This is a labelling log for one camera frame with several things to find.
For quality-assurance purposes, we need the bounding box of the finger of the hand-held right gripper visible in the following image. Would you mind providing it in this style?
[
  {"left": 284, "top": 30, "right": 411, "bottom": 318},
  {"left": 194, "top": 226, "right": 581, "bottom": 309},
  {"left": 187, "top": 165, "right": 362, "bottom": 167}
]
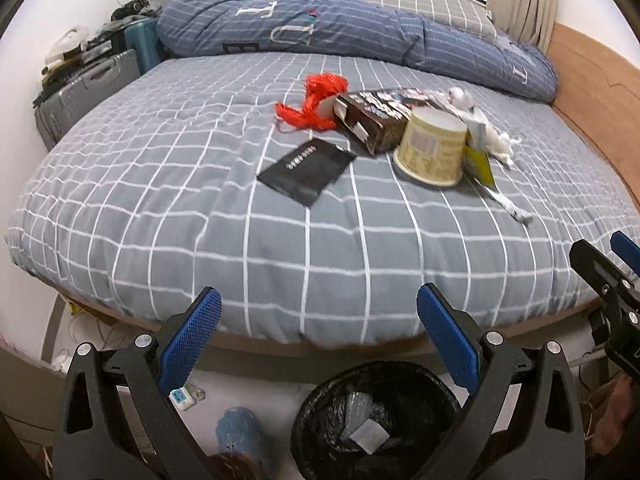
[
  {"left": 610, "top": 230, "right": 640, "bottom": 282},
  {"left": 570, "top": 238, "right": 632, "bottom": 311}
]

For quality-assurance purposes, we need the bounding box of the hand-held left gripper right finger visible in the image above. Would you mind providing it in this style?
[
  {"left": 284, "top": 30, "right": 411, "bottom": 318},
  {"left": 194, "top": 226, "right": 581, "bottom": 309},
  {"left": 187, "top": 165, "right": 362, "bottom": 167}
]
[{"left": 416, "top": 282, "right": 586, "bottom": 480}]

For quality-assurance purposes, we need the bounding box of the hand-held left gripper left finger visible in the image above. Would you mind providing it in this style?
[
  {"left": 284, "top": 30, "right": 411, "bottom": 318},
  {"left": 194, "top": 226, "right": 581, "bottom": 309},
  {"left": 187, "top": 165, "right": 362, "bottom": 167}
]
[{"left": 52, "top": 286, "right": 223, "bottom": 480}]

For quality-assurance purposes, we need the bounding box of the black trash bin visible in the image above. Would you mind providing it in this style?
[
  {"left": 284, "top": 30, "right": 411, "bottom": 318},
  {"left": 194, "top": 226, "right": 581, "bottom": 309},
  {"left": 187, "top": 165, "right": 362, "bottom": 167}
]
[{"left": 290, "top": 360, "right": 463, "bottom": 480}]

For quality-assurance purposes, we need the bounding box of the beige paper noodle cup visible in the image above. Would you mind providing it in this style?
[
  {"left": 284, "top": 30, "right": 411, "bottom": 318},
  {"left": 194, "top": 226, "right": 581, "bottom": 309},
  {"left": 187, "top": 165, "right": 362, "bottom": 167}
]
[{"left": 392, "top": 106, "right": 471, "bottom": 188}]

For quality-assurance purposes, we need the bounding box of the black packet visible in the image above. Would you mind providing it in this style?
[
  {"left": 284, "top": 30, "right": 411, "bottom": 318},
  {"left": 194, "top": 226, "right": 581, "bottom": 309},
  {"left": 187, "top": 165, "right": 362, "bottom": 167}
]
[{"left": 256, "top": 138, "right": 358, "bottom": 208}]

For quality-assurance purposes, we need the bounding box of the brown printed carton box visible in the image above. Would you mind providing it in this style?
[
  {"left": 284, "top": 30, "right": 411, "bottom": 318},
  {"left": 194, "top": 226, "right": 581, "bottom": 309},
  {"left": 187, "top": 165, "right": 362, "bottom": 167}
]
[{"left": 332, "top": 87, "right": 441, "bottom": 156}]

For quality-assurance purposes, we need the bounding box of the red plastic bag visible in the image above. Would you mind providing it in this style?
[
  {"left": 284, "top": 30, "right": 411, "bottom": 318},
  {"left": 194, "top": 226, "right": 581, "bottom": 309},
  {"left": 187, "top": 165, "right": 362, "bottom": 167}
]
[{"left": 274, "top": 73, "right": 348, "bottom": 133}]

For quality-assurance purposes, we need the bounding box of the person's right forearm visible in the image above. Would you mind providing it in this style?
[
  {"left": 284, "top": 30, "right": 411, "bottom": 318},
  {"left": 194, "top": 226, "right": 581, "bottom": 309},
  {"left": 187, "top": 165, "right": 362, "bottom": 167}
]
[{"left": 594, "top": 375, "right": 640, "bottom": 461}]

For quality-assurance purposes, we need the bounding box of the white power strip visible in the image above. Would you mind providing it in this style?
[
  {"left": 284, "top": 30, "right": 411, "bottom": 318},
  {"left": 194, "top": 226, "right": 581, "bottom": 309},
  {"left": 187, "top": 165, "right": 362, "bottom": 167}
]
[{"left": 169, "top": 382, "right": 205, "bottom": 411}]

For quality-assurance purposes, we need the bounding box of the white paper strip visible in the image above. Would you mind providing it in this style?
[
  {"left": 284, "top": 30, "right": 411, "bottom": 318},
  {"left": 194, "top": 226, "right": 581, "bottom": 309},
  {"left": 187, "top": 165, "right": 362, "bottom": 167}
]
[{"left": 487, "top": 185, "right": 533, "bottom": 226}]

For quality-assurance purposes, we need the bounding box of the blue fabric item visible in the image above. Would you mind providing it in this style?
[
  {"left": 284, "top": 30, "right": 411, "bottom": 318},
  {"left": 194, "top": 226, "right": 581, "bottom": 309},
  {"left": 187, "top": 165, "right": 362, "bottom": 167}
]
[{"left": 215, "top": 406, "right": 276, "bottom": 480}]

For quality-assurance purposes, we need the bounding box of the white paper scrap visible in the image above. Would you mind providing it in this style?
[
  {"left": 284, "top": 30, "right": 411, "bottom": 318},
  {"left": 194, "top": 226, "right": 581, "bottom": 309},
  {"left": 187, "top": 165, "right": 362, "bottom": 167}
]
[{"left": 349, "top": 422, "right": 391, "bottom": 453}]

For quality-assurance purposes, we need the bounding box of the white crumpled tissue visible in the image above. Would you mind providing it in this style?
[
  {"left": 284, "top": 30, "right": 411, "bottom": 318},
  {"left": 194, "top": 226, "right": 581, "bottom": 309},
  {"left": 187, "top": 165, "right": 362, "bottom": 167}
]
[{"left": 482, "top": 125, "right": 518, "bottom": 166}]

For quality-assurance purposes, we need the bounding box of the wooden bed headboard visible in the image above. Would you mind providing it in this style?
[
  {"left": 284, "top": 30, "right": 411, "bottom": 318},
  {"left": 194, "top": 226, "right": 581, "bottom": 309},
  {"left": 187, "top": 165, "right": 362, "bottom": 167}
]
[{"left": 547, "top": 22, "right": 640, "bottom": 176}]

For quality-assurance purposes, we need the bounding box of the grey hard suitcase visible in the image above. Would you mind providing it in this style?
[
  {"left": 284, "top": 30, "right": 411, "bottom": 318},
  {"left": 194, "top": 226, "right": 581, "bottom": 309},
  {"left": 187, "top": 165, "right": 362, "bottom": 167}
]
[{"left": 34, "top": 49, "right": 141, "bottom": 151}]

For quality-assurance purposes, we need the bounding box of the teal hard suitcase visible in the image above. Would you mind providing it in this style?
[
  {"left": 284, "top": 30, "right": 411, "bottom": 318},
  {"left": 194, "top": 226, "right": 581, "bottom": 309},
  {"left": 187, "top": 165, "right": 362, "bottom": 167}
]
[{"left": 122, "top": 16, "right": 166, "bottom": 76}]

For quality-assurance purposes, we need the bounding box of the grey checked pillow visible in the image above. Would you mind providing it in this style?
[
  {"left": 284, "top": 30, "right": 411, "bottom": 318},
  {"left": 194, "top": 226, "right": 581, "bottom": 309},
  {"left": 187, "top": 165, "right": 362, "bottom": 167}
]
[{"left": 361, "top": 0, "right": 501, "bottom": 43}]

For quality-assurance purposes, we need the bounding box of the white plastic item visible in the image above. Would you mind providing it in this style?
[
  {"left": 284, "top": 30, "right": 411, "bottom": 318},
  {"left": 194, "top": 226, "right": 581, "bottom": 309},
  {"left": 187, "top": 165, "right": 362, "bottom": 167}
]
[{"left": 42, "top": 25, "right": 91, "bottom": 73}]

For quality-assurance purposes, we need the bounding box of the black bag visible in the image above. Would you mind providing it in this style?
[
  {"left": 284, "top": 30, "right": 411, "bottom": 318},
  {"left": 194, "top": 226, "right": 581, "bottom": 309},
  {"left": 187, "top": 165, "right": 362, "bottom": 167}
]
[{"left": 110, "top": 0, "right": 161, "bottom": 23}]

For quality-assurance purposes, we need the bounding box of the blue striped quilt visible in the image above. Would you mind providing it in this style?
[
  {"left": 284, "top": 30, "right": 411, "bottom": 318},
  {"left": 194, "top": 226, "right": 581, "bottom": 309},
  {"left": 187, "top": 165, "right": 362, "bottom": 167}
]
[{"left": 157, "top": 0, "right": 559, "bottom": 103}]

